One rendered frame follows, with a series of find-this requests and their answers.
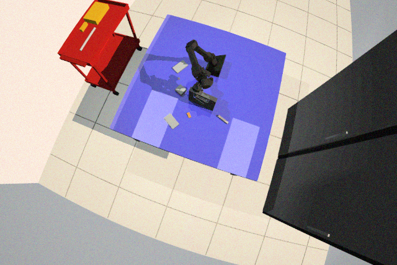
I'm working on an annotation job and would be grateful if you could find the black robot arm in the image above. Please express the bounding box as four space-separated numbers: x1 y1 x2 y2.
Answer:
185 39 218 89

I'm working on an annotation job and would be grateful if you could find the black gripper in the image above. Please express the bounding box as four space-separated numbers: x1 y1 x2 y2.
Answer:
192 70 211 92

